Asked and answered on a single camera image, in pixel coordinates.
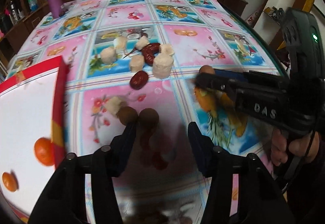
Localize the brown longan fruit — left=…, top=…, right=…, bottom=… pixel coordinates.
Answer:
left=199, top=65, right=215, bottom=74
left=117, top=106, right=138, bottom=126
left=139, top=108, right=159, bottom=129

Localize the right hand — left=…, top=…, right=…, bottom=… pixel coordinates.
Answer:
left=271, top=128, right=320, bottom=166

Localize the large white yam chunk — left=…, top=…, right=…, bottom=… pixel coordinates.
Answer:
left=152, top=54, right=173, bottom=79

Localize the white yam chunk small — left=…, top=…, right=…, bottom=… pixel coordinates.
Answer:
left=104, top=96, right=127, bottom=116

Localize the white yam chunk right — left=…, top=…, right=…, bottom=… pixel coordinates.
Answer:
left=159, top=43, right=174, bottom=56

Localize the red dates pile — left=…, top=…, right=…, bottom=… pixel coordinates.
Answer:
left=141, top=43, right=160, bottom=66

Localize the orange on right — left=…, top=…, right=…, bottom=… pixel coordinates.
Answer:
left=34, top=137, right=54, bottom=166

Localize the orange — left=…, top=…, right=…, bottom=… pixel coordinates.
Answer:
left=2, top=172, right=18, bottom=192
left=34, top=137, right=54, bottom=166

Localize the red date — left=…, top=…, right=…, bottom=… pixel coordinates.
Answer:
left=129, top=71, right=149, bottom=90

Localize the fruit pattern tablecloth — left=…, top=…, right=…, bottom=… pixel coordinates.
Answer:
left=1, top=0, right=282, bottom=223

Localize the red white box tray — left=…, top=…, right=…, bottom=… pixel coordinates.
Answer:
left=0, top=56, right=68, bottom=219

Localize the white yam chunk left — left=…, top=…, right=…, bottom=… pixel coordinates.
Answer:
left=100, top=46, right=117, bottom=65

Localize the orange on left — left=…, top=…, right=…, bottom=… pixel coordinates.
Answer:
left=2, top=172, right=18, bottom=192

